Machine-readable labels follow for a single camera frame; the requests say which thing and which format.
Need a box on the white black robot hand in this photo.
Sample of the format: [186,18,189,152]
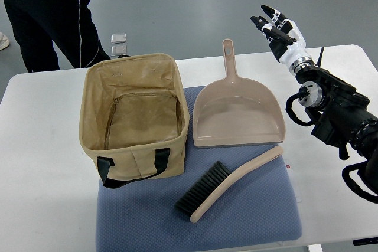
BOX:
[250,5,314,75]

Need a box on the pink hand broom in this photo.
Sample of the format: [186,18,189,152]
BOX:
[175,146,284,224]

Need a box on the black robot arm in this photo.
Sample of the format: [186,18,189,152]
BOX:
[285,57,377,203]

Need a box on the yellow fabric bag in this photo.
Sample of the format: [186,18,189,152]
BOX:
[79,53,190,189]

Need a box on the pink dustpan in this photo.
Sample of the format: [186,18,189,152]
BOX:
[192,39,286,147]

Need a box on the lower metal floor plate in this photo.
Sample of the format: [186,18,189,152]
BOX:
[111,44,127,57]

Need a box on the metal floor plate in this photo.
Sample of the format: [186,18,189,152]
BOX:
[111,44,127,57]
[110,33,126,44]

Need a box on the upper metal floor plate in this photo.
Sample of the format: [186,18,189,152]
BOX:
[110,33,126,44]

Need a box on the blue textured mat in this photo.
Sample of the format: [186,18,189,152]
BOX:
[94,86,303,252]

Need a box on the black table control panel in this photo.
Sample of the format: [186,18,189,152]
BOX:
[353,237,378,246]

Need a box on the person in black clothes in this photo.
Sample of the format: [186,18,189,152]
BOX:
[4,0,110,73]

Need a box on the white shoe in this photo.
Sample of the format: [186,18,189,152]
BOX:
[0,32,10,50]

